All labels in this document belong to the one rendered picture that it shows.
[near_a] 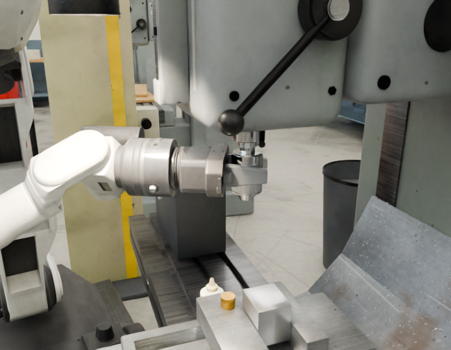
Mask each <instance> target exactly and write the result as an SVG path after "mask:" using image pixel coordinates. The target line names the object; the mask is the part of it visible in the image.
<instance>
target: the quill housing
mask: <svg viewBox="0 0 451 350"><path fill-rule="evenodd" d="M298 3H299V0H187V16H188V68H189V95H190V100H189V103H182V104H177V105H178V107H180V109H182V111H184V112H185V113H187V114H189V115H190V116H191V117H193V118H195V119H196V120H197V121H198V122H200V123H202V124H203V125H205V126H206V127H208V128H209V129H211V130H212V131H215V132H216V133H221V131H220V130H219V128H218V117H219V116H220V114H221V113H222V112H224V111H225V110H228V109H233V110H236V109H237V107H238V106H239V105H240V104H241V103H242V102H243V101H244V100H245V99H246V98H247V97H248V96H249V94H250V93H251V92H252V91H253V90H254V89H255V88H256V86H257V85H258V84H259V83H260V82H261V81H262V80H263V79H264V78H265V77H266V76H267V75H268V74H269V73H270V71H271V70H272V69H273V68H274V67H275V66H276V65H277V63H278V62H279V61H280V60H281V59H282V58H283V57H284V56H285V55H286V54H287V53H288V52H289V51H290V49H291V48H292V47H293V46H294V45H295V44H296V42H297V41H298V40H299V39H300V38H301V37H302V36H303V34H305V33H306V32H305V31H304V29H303V28H302V26H301V24H300V20H299V17H298ZM346 51H347V37H345V38H343V39H341V40H337V41H328V40H316V39H314V40H313V41H312V42H311V43H310V45H309V46H308V47H307V48H305V50H304V51H303V52H302V53H301V54H300V55H299V56H298V57H297V59H296V60H295V61H294V62H293V63H292V64H291V65H290V67H289V68H288V69H287V70H286V71H285V72H284V73H283V74H282V75H281V76H280V77H279V78H278V79H277V81H276V82H275V83H274V84H273V85H272V86H271V87H270V89H269V90H268V91H267V92H266V93H265V94H264V95H263V96H262V97H261V98H260V99H259V100H258V101H257V103H256V104H255V105H254V106H253V107H252V108H251V110H250V111H249V112H248V113H247V114H246V115H245V116H244V117H243V118H244V120H245V125H244V128H243V130H242V131H241V133H243V132H252V131H268V130H277V129H285V128H301V127H310V126H323V125H326V124H329V123H331V122H332V121H334V120H335V119H336V118H337V116H338V115H339V113H340V111H341V106H342V99H343V83H344V75H345V59H346Z"/></svg>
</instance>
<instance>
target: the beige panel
mask: <svg viewBox="0 0 451 350"><path fill-rule="evenodd" d="M119 3H120V15H112V16H75V15H50V14H49V7H48V1H47V0H42V5H41V10H40V15H39V17H38V21H39V27H40V37H41V43H42V52H43V58H44V68H45V74H46V80H47V90H48V95H49V106H50V112H51V122H52V128H53V133H54V144H58V143H59V142H61V141H63V140H64V139H66V138H68V137H70V136H72V135H73V134H75V133H78V132H79V131H80V130H81V127H82V126H132V127H138V122H137V111H136V91H135V80H134V69H133V48H132V37H131V17H130V6H129V0H119ZM62 203H63V213H64V218H65V229H66V234H67V245H68V250H69V261H70V267H71V270H72V271H73V272H75V273H77V274H78V275H79V276H81V277H83V278H84V279H86V280H87V281H89V282H91V283H98V282H101V281H105V280H108V279H110V281H111V282H112V284H113V286H114V287H115V289H116V291H117V293H118V294H119V296H120V298H121V300H122V301H127V300H131V299H138V298H142V297H148V294H147V290H146V287H145V284H144V281H143V279H142V275H141V273H140V269H139V266H138V263H137V260H136V256H135V254H134V251H133V247H132V245H131V241H130V232H129V216H133V215H143V206H142V196H130V195H128V194H127V193H126V191H124V192H123V194H122V195H120V196H119V197H118V198H116V199H113V200H111V201H101V200H98V199H96V198H94V197H93V196H92V194H91V193H90V192H89V190H88V189H87V188H86V186H84V184H83V183H82V182H81V181H79V182H78V183H76V184H74V185H73V186H71V187H69V188H67V189H66V191H65V192H64V194H63V196H62Z"/></svg>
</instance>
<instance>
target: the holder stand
mask: <svg viewBox="0 0 451 350"><path fill-rule="evenodd" d="M156 216H157V223H158V225H159V226H160V228H161V230H162V232H163V234H164V236H165V238H166V239H167V241H168V243H169V245H170V246H171V248H172V250H173V252H174V254H175V256H176V257H177V259H178V260H182V259H186V258H194V257H197V256H205V255H208V254H212V253H219V252H223V251H226V189H225V192H224V197H208V196H207V195H206V193H189V192H181V191H180V189H179V187H178V188H177V193H176V194H175V196H174V197H162V199H158V197H156Z"/></svg>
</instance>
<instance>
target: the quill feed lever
mask: <svg viewBox="0 0 451 350"><path fill-rule="evenodd" d="M362 8H363V0H299V3H298V17H299V20H300V24H301V26H302V28H303V29H304V31H305V32H306V33H305V34H303V36H302V37H301V38H300V39H299V40H298V41H297V42H296V44H295V45H294V46H293V47H292V48H291V49H290V51H289V52H288V53H287V54H286V55H285V56H284V57H283V58H282V59H281V60H280V61H279V62H278V63H277V65H276V66H275V67H274V68H273V69H272V70H271V71H270V73H269V74H268V75H267V76H266V77H265V78H264V79H263V80H262V81H261V82H260V83H259V84H258V85H257V86H256V88H255V89H254V90H253V91H252V92H251V93H250V94H249V96H248V97H247V98H246V99H245V100H244V101H243V102H242V103H241V104H240V105H239V106H238V107H237V109H236V110H233V109H228V110H225V111H224V112H222V113H221V114H220V116H219V117H218V128H219V130H220V131H221V133H223V134H224V135H226V136H236V135H238V134H239V133H240V132H241V131H242V130H243V128H244V125H245V120H244V118H243V117H244V116H245V115H246V114H247V113H248V112H249V111H250V110H251V108H252V107H253V106H254V105H255V104H256V103H257V101H258V100H259V99H260V98H261V97H262V96H263V95H264V94H265V93H266V92H267V91H268V90H269V89H270V87H271V86H272V85H273V84H274V83H275V82H276V81H277V79H278V78H279V77H280V76H281V75H282V74H283V73H284V72H285V71H286V70H287V69H288V68H289V67H290V65H291V64H292V63H293V62H294V61H295V60H296V59H297V57H298V56H299V55H300V54H301V53H302V52H303V51H304V50H305V48H307V47H308V46H309V45H310V43H311V42H312V41H313V40H314V39H316V40H328V41H337V40H341V39H343V38H345V37H347V36H348V35H349V34H350V33H351V32H352V31H353V30H354V29H355V28H356V26H357V24H358V23H359V20H360V18H361V13H362Z"/></svg>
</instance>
